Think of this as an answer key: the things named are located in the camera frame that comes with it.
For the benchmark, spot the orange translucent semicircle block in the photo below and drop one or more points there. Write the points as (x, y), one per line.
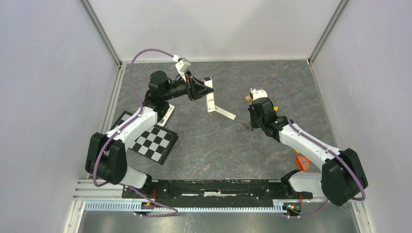
(303, 162)

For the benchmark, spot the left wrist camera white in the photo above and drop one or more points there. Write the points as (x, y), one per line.
(182, 66)

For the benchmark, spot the white remote battery cover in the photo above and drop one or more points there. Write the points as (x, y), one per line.
(225, 113)

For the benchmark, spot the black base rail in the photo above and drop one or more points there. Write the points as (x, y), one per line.
(221, 193)

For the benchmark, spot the black white checkerboard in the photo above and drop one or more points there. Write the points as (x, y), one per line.
(151, 141)

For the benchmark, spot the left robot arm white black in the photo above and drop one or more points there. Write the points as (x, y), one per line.
(106, 157)

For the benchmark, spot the white remote with buttons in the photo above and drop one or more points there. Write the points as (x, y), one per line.
(167, 116)

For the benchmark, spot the white toothed cable duct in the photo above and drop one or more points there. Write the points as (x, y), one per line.
(141, 206)

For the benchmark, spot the white black remote control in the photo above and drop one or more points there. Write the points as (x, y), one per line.
(210, 102)

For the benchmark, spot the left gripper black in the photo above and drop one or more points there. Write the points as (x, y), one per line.
(195, 92)

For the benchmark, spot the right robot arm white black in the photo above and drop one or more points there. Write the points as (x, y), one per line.
(342, 177)

